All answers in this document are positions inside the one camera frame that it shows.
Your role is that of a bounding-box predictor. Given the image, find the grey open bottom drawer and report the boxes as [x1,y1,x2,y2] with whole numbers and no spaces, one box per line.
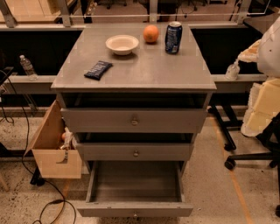
[78,161,193,218]

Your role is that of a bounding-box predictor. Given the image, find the grey top drawer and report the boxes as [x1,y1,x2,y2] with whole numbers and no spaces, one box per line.
[61,108,207,133]

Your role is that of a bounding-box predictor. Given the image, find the open cardboard box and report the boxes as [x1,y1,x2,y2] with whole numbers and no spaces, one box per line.
[27,101,82,179]

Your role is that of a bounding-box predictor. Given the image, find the black floor cable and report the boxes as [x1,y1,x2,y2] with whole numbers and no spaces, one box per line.
[0,69,77,224]

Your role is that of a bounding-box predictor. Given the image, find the black rolling chair base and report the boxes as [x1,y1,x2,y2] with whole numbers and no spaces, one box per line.
[208,105,280,224]

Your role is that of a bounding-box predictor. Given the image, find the white bowl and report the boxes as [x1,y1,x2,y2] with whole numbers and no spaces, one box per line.
[105,35,139,56]

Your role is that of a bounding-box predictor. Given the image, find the blue soda can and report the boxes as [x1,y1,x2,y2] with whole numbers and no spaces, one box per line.
[164,21,183,54]

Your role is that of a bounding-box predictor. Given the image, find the grey drawer cabinet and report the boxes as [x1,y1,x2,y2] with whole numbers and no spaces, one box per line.
[51,23,218,218]

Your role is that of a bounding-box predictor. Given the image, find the dark blue rxbar wrapper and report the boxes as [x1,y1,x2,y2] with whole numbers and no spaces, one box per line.
[84,60,113,81]

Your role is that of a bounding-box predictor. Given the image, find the clear plastic water bottle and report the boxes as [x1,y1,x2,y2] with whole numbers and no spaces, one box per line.
[19,55,38,81]

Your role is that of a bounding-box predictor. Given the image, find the orange fruit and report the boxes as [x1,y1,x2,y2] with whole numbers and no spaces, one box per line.
[143,24,159,43]

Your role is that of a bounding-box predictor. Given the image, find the grey middle drawer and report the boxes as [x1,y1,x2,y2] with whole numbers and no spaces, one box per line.
[76,143,193,161]

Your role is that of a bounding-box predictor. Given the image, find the items inside cardboard box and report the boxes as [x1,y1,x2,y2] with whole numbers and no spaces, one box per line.
[59,127,75,150]

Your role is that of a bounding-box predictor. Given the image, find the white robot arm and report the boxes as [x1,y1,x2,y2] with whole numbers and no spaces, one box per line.
[238,17,280,137]

